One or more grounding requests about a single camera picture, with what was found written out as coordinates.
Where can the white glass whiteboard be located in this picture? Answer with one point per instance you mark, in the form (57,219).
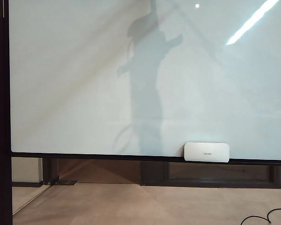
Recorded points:
(84,70)

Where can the white whiteboard eraser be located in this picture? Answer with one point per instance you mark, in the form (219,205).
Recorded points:
(206,152)

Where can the dark wooden wall baseboard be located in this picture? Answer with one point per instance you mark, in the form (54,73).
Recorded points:
(154,174)

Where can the black whiteboard stand frame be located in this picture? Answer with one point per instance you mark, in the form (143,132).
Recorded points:
(4,164)

